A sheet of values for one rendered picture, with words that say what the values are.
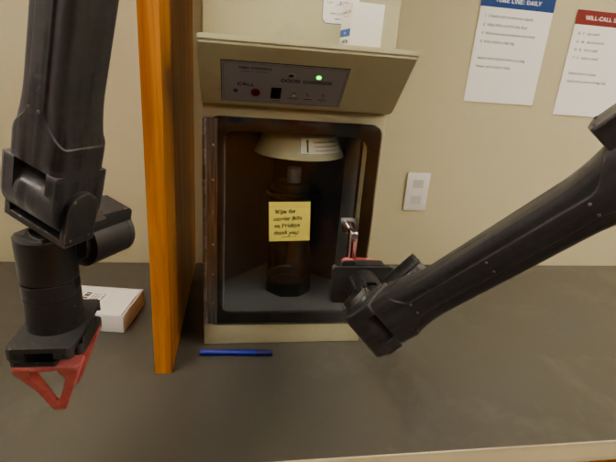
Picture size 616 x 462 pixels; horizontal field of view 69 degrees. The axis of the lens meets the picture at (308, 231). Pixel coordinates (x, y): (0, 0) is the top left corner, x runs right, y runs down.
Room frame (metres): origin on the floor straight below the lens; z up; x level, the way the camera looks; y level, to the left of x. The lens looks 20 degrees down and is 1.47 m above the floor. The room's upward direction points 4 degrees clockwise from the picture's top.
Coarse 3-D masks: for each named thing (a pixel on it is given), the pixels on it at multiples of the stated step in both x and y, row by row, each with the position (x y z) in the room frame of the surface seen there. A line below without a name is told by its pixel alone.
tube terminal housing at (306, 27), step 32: (224, 0) 0.78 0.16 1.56; (256, 0) 0.78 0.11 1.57; (288, 0) 0.79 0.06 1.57; (320, 0) 0.80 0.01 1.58; (384, 0) 0.82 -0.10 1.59; (224, 32) 0.78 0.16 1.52; (256, 32) 0.78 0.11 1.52; (288, 32) 0.79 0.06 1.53; (320, 32) 0.80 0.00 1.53; (384, 32) 0.82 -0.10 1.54; (384, 128) 0.82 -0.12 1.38
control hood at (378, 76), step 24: (216, 48) 0.67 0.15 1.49; (240, 48) 0.67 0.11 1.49; (264, 48) 0.68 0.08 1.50; (288, 48) 0.68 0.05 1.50; (312, 48) 0.69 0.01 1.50; (336, 48) 0.69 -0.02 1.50; (360, 48) 0.70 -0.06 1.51; (384, 48) 0.71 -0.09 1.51; (216, 72) 0.70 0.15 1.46; (360, 72) 0.72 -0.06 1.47; (384, 72) 0.73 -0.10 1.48; (408, 72) 0.73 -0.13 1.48; (216, 96) 0.74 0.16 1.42; (360, 96) 0.76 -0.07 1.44; (384, 96) 0.77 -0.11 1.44
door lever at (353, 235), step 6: (348, 222) 0.80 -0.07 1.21; (342, 228) 0.80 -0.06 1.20; (348, 228) 0.78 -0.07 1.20; (354, 228) 0.80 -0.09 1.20; (348, 234) 0.76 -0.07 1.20; (354, 234) 0.75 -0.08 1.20; (348, 240) 0.76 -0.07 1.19; (354, 240) 0.75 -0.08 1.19; (348, 246) 0.76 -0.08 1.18; (354, 246) 0.75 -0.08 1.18; (348, 252) 0.75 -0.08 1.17; (354, 252) 0.75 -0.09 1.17; (354, 258) 0.76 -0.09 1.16
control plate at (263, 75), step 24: (240, 72) 0.70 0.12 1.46; (264, 72) 0.71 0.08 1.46; (288, 72) 0.71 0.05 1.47; (312, 72) 0.72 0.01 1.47; (336, 72) 0.72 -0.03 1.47; (240, 96) 0.74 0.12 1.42; (264, 96) 0.74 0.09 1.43; (288, 96) 0.75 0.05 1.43; (312, 96) 0.75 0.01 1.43; (336, 96) 0.76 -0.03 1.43
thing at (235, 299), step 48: (240, 144) 0.77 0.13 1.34; (288, 144) 0.78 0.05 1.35; (336, 144) 0.80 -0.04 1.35; (240, 192) 0.77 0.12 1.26; (288, 192) 0.78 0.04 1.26; (336, 192) 0.80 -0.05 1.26; (240, 240) 0.77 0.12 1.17; (336, 240) 0.80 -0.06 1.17; (240, 288) 0.77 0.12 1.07; (288, 288) 0.79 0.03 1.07
